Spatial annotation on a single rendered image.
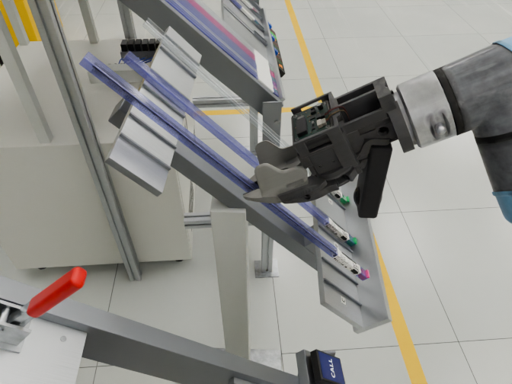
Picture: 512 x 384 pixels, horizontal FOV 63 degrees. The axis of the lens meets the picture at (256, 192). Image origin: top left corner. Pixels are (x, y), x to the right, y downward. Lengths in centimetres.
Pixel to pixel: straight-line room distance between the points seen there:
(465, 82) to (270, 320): 120
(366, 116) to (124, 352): 35
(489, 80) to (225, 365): 40
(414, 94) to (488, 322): 133
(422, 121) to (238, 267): 48
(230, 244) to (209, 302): 83
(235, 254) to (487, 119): 48
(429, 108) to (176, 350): 36
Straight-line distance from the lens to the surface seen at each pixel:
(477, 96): 47
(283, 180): 50
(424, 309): 166
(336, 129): 44
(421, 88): 47
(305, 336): 150
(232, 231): 73
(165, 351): 46
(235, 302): 92
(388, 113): 46
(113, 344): 45
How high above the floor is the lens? 133
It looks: 44 degrees down
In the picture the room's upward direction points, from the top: straight up
